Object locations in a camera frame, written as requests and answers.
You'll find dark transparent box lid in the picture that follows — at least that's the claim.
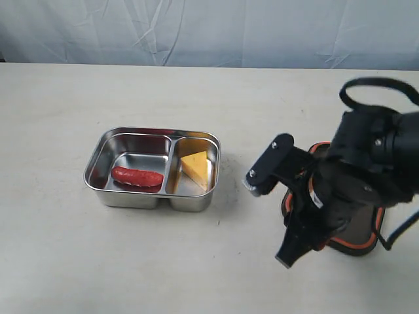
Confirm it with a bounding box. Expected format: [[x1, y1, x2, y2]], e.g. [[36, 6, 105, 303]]
[[281, 142, 385, 256]]

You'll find blue backdrop cloth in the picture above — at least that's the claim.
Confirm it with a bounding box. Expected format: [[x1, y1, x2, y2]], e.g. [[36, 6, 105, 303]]
[[1, 1, 418, 70]]

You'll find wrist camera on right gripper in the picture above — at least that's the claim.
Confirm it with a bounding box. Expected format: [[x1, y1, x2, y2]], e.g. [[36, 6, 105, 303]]
[[244, 133, 294, 197]]

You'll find stainless steel lunch box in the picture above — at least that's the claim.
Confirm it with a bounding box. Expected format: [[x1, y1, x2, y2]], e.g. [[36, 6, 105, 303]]
[[84, 127, 221, 212]]

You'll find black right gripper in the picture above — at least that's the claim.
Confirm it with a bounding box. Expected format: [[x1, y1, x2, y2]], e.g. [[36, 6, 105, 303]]
[[274, 111, 416, 270]]

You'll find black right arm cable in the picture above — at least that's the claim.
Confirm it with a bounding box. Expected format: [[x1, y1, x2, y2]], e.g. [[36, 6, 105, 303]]
[[338, 77, 419, 252]]

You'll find red toy sausage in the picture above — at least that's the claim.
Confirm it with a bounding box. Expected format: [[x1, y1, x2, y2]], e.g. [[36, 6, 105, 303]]
[[111, 166, 164, 187]]

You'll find yellow toy cheese wedge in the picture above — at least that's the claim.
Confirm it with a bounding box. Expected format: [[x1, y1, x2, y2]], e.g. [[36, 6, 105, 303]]
[[181, 151, 208, 191]]

